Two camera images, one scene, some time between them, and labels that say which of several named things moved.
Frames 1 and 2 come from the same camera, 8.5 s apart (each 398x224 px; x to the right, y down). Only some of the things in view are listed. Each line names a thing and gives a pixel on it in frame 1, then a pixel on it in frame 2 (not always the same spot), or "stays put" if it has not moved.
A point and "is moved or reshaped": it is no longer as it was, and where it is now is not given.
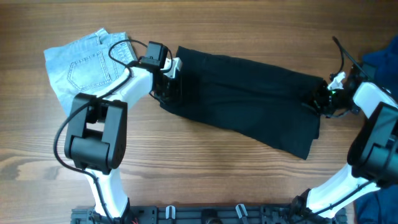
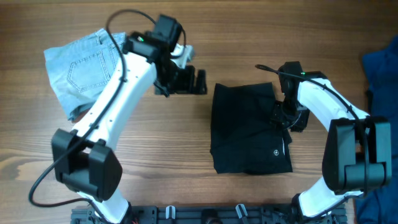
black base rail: (209, 214) stays put
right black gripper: (317, 103) to (296, 126)
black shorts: (260, 106) is moved or reshaped
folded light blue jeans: (84, 65) stays put
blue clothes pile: (381, 206) stays put
